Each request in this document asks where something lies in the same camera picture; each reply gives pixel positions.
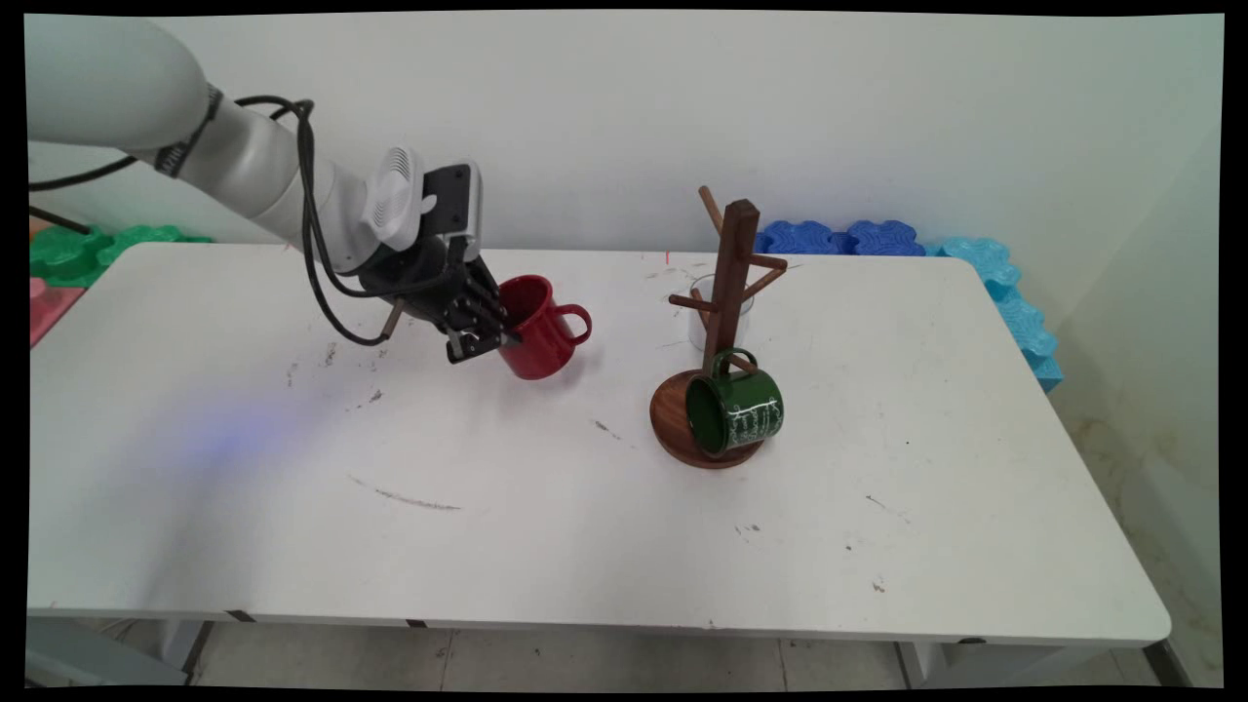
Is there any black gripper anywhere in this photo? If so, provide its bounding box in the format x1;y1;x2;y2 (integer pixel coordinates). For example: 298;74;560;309
359;238;524;365

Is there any red ceramic mug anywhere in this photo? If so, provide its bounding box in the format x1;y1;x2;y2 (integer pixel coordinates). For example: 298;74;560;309
497;275;593;381

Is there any clear glass cup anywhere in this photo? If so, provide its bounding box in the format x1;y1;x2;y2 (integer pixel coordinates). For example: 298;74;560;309
688;275;757;354

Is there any dark wooden mug tree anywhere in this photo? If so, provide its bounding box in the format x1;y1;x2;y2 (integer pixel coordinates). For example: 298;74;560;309
649;185;789;471

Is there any green enamel mug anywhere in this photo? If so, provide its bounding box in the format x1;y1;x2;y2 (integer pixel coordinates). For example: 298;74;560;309
684;348;786;457

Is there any blue foam puzzle tile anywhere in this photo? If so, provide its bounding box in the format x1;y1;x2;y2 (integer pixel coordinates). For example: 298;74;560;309
844;219;927;257
753;219;851;256

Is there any green foam puzzle tile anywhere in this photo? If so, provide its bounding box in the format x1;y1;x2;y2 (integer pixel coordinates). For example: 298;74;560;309
29;224;214;290

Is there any red foam puzzle tile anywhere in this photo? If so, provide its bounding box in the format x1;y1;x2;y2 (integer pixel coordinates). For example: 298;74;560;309
29;278;89;348

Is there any thin black rod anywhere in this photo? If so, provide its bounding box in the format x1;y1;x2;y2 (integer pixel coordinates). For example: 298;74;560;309
27;205;91;236

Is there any white table leg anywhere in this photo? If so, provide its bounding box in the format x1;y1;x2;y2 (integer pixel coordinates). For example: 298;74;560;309
895;641;976;688

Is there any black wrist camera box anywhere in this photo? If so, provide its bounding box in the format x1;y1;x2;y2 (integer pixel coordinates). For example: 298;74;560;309
421;161;484;262

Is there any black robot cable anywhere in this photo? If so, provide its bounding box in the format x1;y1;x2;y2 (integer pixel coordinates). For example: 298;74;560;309
27;95;459;348

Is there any black strap on arm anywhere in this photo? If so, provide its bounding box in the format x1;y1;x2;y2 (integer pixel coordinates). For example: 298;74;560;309
153;86;225;179

